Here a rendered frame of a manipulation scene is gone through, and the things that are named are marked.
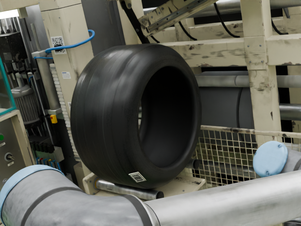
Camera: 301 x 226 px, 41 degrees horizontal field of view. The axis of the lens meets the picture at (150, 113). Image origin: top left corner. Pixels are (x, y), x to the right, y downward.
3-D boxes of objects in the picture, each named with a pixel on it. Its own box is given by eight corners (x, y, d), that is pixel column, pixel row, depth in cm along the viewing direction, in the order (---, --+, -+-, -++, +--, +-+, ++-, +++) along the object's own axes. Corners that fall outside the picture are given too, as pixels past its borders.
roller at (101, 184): (95, 190, 179) (92, 181, 178) (101, 185, 182) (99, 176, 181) (158, 205, 158) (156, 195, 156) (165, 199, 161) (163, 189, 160)
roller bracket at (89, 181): (86, 198, 179) (81, 179, 176) (141, 158, 208) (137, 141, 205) (92, 200, 177) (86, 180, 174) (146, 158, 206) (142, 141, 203)
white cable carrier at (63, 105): (75, 160, 195) (49, 64, 180) (83, 156, 199) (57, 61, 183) (81, 162, 192) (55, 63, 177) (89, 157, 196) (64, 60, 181)
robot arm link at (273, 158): (300, 145, 88) (325, 165, 95) (258, 133, 97) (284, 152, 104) (282, 185, 87) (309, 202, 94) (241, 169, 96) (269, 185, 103)
